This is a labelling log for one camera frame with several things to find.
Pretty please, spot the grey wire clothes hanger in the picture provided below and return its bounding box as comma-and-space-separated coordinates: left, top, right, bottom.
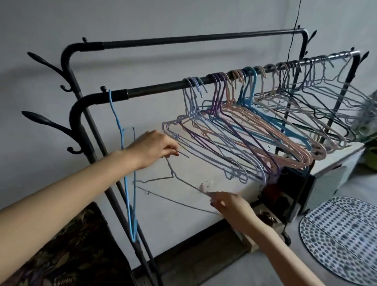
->
133, 149, 224, 215

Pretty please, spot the black storage box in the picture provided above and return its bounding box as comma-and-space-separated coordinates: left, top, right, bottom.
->
277, 168, 316, 222

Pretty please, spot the row of pastel clothes hangers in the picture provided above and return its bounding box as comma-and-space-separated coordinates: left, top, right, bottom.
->
161, 54, 374, 184

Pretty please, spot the thin black hanging cable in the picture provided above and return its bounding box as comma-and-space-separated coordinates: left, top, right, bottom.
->
287, 0, 303, 66

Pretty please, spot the person's left forearm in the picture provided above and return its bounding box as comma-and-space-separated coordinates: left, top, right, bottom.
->
0, 149, 142, 286

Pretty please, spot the white low cabinet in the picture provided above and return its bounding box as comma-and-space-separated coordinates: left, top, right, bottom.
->
309, 141, 366, 213

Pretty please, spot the green potted plant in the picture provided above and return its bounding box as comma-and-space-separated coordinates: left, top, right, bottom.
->
352, 91, 377, 172

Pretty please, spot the person's right forearm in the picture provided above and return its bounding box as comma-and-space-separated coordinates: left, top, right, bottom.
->
244, 216, 326, 286

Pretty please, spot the dark floral fabric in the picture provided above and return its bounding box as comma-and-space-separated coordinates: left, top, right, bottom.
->
0, 202, 136, 286

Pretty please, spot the person's right hand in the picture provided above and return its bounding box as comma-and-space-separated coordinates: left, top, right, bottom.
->
210, 192, 265, 236

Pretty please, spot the black double-rail clothes rack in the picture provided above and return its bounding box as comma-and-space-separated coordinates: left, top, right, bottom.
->
22, 28, 370, 286

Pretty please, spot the light blue clothes hanger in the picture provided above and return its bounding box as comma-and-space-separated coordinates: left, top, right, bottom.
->
108, 89, 139, 243

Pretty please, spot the person's left hand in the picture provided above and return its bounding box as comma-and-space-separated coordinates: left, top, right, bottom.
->
125, 130, 180, 171

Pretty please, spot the beige cardboard box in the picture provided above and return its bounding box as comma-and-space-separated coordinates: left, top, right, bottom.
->
242, 203, 285, 253

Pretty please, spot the round dotted blue-white mat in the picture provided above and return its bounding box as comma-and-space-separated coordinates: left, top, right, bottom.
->
299, 196, 377, 286

